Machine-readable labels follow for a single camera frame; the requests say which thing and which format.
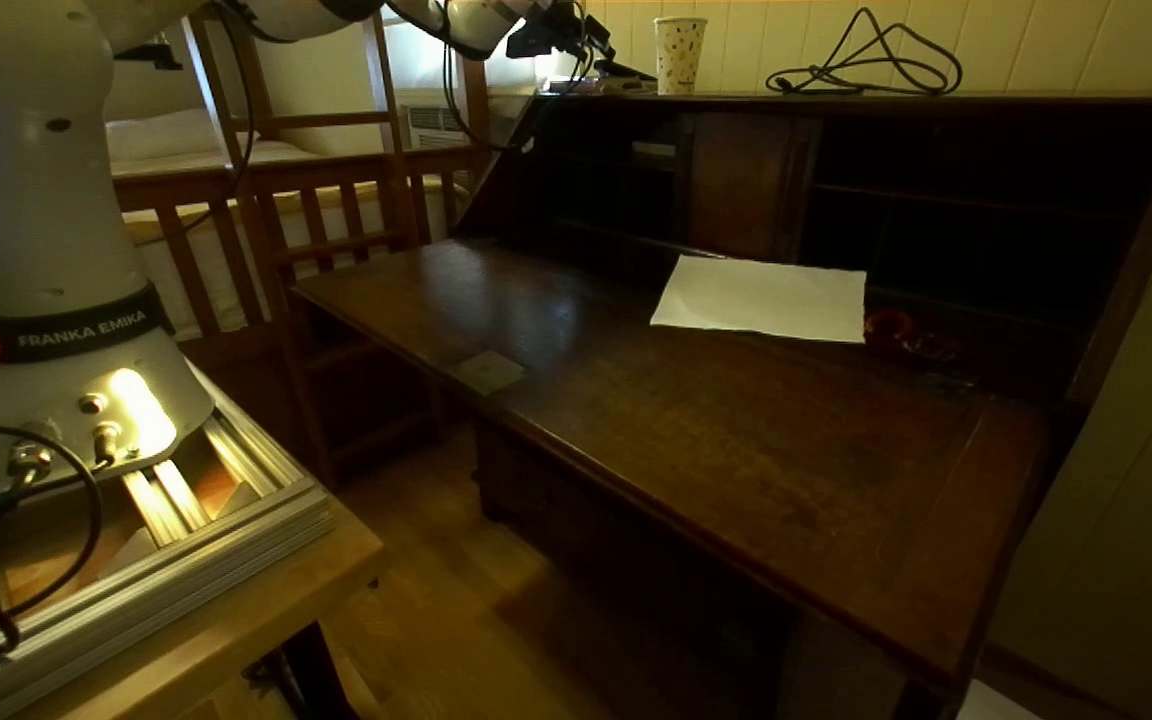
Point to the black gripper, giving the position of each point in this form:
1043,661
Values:
548,34

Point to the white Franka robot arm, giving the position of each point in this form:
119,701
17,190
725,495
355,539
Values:
17,160

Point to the dark wooden secretary desk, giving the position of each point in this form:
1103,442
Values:
736,453

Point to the dotted paper cup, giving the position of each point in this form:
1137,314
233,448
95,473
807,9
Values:
682,53

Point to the white radiator grille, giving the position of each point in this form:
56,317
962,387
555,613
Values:
438,116

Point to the white paper sheet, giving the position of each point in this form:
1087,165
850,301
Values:
760,301

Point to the small pale card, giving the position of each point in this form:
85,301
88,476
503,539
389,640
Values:
491,370

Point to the dark wooden slatted chair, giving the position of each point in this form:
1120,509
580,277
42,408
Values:
338,348

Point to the white mattress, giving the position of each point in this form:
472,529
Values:
163,140

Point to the light wooden robot table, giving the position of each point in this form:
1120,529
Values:
270,601

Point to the wooden bed frame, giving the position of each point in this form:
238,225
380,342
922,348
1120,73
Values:
188,186

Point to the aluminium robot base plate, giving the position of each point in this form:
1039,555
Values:
218,541

